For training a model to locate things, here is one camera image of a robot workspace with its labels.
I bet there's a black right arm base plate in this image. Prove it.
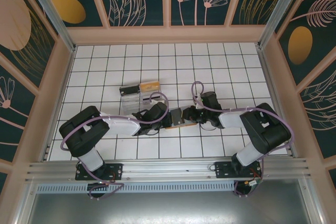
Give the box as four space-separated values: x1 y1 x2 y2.
214 160 263 180

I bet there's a gold VIP card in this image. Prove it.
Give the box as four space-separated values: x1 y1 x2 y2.
139 80 161 93

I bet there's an aluminium front rail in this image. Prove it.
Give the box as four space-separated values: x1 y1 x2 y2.
25 157 313 183

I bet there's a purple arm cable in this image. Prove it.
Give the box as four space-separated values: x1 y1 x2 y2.
60 92 170 200
191 80 294 198

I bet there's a slotted grey cable duct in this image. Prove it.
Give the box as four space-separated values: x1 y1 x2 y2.
36 183 236 194

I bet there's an aluminium side rail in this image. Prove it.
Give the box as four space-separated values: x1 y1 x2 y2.
39 47 77 162
256 44 299 158

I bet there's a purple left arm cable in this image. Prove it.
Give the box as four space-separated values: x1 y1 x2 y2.
60 92 170 200

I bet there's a clear acrylic card organizer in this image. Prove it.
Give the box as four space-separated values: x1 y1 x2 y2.
119 79 165 116

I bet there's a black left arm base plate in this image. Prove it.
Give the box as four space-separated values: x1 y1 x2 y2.
75 163 124 181

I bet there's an aluminium corner post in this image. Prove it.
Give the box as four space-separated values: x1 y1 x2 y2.
21 0 77 53
257 0 313 49

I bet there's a grey metal panel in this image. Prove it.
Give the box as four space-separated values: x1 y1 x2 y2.
15 179 322 224

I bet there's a yellow connector with wires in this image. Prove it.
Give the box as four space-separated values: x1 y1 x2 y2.
244 168 264 188

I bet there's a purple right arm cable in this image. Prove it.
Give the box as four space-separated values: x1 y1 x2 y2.
191 80 294 198

